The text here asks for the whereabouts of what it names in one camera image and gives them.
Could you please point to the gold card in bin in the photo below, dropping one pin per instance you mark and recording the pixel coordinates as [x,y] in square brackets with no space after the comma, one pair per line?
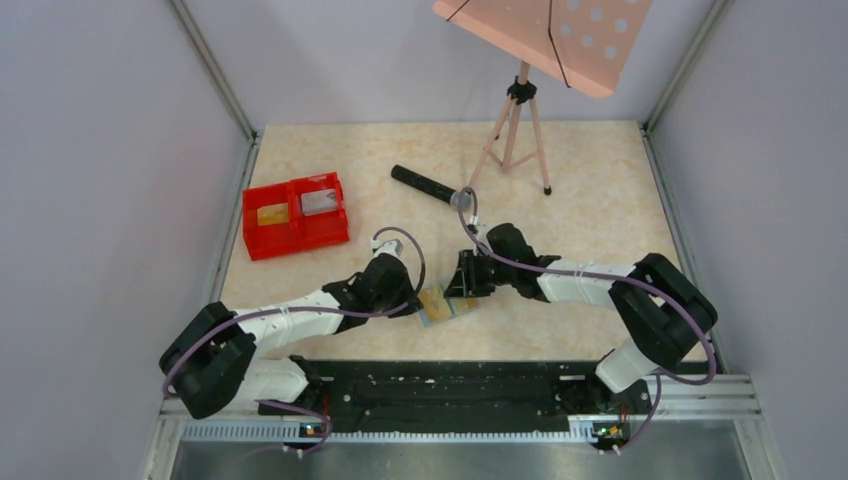
[274,214]

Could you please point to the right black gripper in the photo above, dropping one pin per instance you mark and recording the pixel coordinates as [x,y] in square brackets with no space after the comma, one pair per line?
[469,275]

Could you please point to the red plastic bin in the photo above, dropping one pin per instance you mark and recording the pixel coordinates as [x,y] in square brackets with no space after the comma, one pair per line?
[301,233]

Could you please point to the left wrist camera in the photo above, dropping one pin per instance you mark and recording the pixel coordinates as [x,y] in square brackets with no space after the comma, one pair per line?
[391,247]

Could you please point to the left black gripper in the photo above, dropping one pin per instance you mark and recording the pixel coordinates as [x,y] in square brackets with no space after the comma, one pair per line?
[403,291]

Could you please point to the black handheld microphone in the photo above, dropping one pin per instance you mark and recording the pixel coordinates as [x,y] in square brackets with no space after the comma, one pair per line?
[455,198]

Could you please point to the gold credit card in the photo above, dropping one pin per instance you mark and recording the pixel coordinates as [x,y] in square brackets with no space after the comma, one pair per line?
[435,308]

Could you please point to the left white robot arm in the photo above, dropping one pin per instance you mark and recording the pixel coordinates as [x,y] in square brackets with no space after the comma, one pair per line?
[219,356]

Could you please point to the silver card in bin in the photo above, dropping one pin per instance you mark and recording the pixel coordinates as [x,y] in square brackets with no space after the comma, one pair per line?
[319,202]

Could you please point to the gold card in holder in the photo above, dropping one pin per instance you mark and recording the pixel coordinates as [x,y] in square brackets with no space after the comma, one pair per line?
[462,306]

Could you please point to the pink music stand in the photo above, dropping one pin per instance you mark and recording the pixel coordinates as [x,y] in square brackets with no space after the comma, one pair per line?
[585,44]

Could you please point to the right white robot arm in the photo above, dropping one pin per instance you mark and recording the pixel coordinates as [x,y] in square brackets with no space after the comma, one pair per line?
[665,315]

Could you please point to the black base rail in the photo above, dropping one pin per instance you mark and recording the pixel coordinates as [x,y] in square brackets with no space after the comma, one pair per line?
[464,397]

